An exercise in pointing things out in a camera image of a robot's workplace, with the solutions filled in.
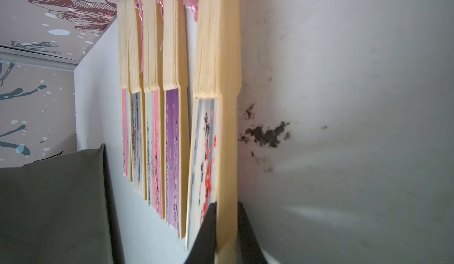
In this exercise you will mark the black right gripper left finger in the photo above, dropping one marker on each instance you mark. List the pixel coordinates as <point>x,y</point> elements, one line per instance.
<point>204,248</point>

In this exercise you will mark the pink wooden folding fan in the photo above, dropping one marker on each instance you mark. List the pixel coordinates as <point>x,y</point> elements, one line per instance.
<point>123,82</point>

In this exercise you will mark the green canvas tote bag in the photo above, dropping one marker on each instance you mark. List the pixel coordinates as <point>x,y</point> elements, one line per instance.
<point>60,210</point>

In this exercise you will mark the red blossom white folding fan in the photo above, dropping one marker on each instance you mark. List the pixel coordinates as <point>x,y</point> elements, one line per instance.
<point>213,174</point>

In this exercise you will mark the black grey wooden folding fan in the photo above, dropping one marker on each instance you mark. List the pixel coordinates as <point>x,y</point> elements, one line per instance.
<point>136,99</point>

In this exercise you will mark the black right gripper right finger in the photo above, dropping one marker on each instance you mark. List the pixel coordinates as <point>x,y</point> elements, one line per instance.
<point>251,252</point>

